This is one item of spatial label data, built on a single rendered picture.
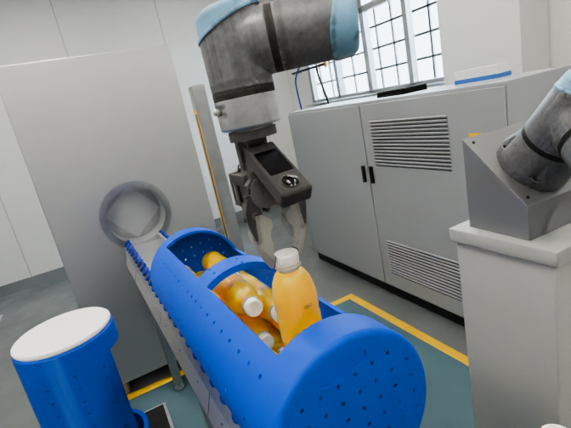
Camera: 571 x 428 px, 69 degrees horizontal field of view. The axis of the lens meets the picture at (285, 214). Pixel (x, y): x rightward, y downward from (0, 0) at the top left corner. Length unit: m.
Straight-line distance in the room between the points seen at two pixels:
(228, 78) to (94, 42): 5.24
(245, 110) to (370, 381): 0.43
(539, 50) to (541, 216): 2.31
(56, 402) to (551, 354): 1.34
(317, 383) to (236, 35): 0.47
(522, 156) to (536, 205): 0.13
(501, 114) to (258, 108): 1.72
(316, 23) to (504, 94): 1.68
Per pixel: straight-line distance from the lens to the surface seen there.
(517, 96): 2.25
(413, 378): 0.73
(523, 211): 1.20
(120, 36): 5.84
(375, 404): 0.70
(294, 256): 0.63
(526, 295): 1.28
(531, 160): 1.22
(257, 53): 0.58
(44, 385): 1.40
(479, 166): 1.25
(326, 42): 0.58
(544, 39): 3.49
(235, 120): 0.58
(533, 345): 1.35
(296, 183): 0.54
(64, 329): 1.47
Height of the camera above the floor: 1.56
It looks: 15 degrees down
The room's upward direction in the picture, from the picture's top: 12 degrees counter-clockwise
